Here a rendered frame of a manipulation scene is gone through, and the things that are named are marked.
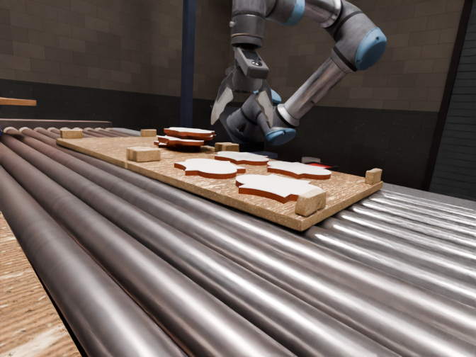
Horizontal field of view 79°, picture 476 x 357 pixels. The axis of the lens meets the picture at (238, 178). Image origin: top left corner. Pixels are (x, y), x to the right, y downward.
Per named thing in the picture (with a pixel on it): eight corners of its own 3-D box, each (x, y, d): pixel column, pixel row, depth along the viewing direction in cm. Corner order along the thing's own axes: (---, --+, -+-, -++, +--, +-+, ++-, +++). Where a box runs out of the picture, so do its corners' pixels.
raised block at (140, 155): (156, 159, 65) (156, 147, 65) (161, 161, 64) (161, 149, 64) (132, 161, 61) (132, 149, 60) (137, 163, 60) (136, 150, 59)
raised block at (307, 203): (314, 205, 41) (316, 186, 40) (326, 208, 40) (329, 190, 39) (292, 214, 36) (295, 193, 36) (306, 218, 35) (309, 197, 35)
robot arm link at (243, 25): (270, 18, 64) (234, 12, 61) (268, 40, 65) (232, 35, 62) (258, 26, 71) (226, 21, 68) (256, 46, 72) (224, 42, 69)
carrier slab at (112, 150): (156, 140, 113) (156, 136, 112) (234, 156, 87) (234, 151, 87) (55, 143, 87) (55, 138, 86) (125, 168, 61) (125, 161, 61)
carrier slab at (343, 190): (236, 157, 87) (236, 151, 86) (382, 188, 61) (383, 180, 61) (127, 169, 60) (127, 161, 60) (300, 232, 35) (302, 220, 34)
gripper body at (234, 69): (251, 95, 76) (255, 46, 73) (263, 95, 68) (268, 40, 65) (222, 93, 74) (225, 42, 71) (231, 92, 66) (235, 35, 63)
